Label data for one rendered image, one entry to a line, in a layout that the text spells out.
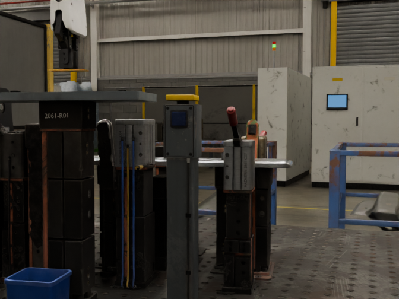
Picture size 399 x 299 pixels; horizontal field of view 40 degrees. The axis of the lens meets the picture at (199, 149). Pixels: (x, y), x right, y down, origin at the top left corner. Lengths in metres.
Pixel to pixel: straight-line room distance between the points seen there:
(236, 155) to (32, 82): 3.93
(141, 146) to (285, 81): 8.00
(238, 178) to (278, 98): 8.01
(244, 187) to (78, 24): 0.52
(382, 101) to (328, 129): 0.95
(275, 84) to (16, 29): 5.35
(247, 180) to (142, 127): 0.28
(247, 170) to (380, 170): 7.97
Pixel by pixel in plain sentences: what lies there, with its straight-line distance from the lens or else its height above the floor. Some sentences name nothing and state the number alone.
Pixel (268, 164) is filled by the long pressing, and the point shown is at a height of 1.00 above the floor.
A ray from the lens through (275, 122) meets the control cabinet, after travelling 9.26.
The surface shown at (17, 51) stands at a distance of 4.91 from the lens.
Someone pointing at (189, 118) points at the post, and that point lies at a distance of 1.12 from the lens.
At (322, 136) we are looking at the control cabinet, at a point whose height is 0.85.
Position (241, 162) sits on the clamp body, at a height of 1.01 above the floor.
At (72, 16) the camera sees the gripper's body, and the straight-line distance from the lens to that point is 1.21.
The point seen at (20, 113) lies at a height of 1.17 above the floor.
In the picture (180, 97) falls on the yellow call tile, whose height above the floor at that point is 1.15.
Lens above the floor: 1.11
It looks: 3 degrees down
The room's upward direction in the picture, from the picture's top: straight up
